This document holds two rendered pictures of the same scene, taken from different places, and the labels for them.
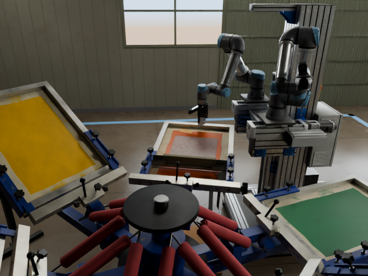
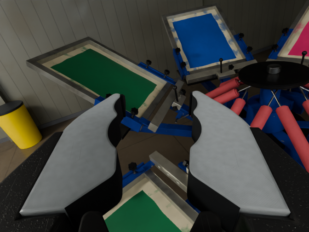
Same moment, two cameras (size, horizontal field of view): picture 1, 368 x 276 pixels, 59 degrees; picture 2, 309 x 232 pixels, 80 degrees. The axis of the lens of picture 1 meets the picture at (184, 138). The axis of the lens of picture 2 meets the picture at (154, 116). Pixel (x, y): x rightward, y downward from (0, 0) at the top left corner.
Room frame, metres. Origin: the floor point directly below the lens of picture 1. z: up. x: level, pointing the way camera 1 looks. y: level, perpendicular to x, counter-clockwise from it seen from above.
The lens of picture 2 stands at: (1.77, -0.65, 1.73)
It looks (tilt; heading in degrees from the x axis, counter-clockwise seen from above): 32 degrees down; 170
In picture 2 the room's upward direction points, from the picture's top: 13 degrees counter-clockwise
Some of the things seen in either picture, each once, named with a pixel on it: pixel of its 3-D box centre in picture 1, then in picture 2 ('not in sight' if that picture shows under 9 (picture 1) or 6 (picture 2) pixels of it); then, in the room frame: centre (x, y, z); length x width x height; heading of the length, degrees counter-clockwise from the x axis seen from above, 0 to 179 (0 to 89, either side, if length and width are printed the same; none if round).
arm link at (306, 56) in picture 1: (303, 68); not in sight; (2.20, -0.81, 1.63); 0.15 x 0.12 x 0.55; 72
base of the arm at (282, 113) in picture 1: (276, 110); not in sight; (2.24, -0.68, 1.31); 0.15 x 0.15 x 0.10
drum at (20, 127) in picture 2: not in sight; (19, 125); (-1.39, -2.37, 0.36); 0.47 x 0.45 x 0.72; 96
